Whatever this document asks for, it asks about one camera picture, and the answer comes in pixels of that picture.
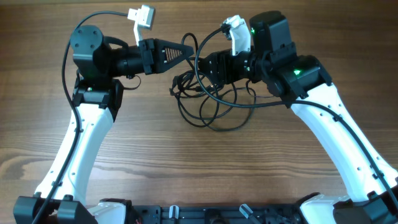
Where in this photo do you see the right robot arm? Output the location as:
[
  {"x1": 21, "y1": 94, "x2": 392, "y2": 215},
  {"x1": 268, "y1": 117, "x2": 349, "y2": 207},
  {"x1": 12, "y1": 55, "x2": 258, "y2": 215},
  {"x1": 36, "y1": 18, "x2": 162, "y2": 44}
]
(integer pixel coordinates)
[{"x1": 194, "y1": 11, "x2": 397, "y2": 223}]

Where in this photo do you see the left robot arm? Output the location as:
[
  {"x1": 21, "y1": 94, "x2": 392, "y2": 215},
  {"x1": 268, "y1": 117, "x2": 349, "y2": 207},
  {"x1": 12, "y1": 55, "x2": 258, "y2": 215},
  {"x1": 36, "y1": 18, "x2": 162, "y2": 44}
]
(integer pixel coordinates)
[{"x1": 13, "y1": 25, "x2": 193, "y2": 223}]

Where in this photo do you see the right camera cable black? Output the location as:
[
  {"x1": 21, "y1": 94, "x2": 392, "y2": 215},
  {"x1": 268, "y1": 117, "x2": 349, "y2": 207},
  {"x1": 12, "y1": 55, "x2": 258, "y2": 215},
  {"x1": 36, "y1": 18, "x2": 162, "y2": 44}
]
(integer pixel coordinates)
[{"x1": 194, "y1": 26, "x2": 398, "y2": 215}]

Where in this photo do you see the camera cable black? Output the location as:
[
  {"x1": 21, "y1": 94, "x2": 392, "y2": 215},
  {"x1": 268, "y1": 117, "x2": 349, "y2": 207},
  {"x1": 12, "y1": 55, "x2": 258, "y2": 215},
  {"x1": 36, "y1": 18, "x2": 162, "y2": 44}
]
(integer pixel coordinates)
[
  {"x1": 194, "y1": 26, "x2": 398, "y2": 215},
  {"x1": 32, "y1": 22, "x2": 130, "y2": 223}
]

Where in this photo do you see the left camera cable black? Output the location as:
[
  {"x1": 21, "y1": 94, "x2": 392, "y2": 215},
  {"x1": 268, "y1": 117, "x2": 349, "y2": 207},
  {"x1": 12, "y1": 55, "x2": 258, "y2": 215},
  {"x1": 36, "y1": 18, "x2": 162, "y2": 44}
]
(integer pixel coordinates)
[{"x1": 32, "y1": 22, "x2": 130, "y2": 223}]

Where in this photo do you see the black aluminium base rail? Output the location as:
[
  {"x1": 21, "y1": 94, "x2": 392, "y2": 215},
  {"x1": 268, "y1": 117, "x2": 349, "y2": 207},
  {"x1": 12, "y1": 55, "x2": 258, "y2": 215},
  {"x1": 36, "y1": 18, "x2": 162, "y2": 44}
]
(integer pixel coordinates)
[{"x1": 126, "y1": 203, "x2": 306, "y2": 224}]

